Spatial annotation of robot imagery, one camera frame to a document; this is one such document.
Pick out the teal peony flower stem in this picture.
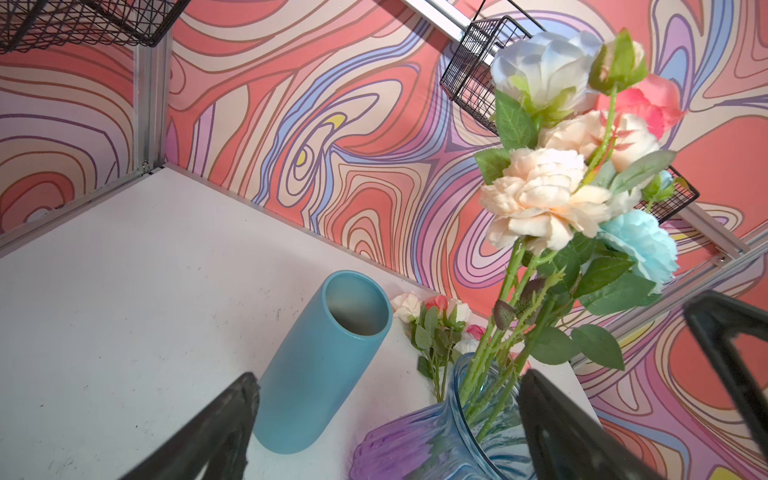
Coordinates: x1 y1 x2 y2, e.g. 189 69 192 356
527 170 680 421

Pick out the black wire basket wall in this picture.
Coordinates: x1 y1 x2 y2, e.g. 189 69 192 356
1 0 189 54
439 0 701 224

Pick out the white blue rose stem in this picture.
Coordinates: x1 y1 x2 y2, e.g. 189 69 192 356
474 32 603 185

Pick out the purple blue glass vase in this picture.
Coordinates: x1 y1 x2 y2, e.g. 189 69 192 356
348 354 537 479

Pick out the small white pink rose spray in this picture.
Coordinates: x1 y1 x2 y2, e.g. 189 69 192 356
390 293 479 403

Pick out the cream pink rose stem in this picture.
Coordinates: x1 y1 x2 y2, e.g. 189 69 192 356
467 110 679 421

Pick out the peach peony flower stem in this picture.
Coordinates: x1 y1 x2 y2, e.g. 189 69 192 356
459 148 612 422

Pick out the teal ceramic cylinder vase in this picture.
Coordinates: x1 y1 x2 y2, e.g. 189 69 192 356
254 270 393 454

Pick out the black wire basket back wall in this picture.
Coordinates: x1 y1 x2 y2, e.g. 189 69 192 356
439 0 701 224

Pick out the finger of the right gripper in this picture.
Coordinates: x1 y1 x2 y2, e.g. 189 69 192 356
683 290 767 455

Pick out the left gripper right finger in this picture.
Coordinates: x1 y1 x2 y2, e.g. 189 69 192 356
518 369 660 479

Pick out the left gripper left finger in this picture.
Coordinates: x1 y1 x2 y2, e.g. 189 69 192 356
123 372 260 479

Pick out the black wire basket left wall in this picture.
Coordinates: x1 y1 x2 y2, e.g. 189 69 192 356
1 0 189 54

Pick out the pink rosebud spray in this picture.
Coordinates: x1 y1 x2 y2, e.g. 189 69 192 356
583 31 683 150

